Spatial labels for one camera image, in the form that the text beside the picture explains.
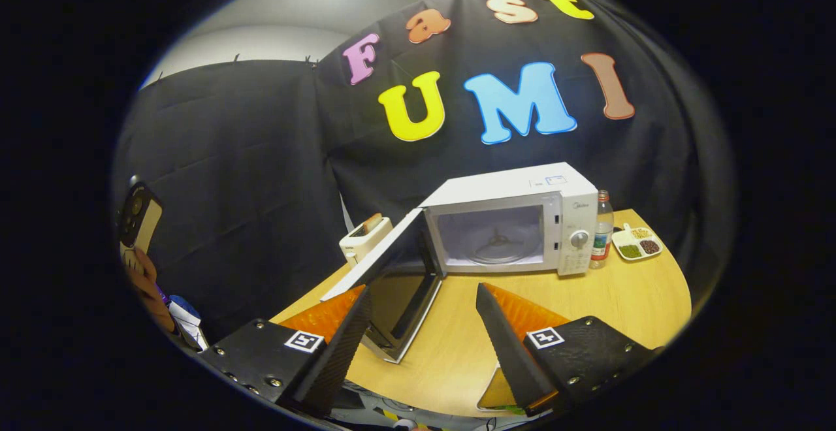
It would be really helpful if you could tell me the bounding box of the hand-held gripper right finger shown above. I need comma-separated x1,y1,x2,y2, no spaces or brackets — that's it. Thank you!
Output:
475,283,660,417

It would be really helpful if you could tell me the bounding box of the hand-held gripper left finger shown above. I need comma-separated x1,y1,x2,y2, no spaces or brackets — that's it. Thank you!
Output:
198,285,373,419

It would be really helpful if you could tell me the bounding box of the white microwave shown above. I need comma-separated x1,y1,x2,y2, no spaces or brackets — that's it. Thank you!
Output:
320,162,599,364

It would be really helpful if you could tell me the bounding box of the white toaster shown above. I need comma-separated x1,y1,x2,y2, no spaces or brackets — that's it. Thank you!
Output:
339,214,394,268

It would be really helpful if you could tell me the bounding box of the clear plastic bottle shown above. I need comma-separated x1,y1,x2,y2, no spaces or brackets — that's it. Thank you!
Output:
590,190,615,270

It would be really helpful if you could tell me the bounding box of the blue and white object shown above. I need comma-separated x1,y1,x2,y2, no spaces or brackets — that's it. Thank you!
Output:
167,295,210,352

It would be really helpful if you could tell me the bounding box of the white divided bean dish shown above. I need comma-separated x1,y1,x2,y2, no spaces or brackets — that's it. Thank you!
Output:
611,223,664,262

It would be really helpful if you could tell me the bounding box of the smartphone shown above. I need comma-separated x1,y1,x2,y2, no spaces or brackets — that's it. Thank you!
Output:
118,183,164,268

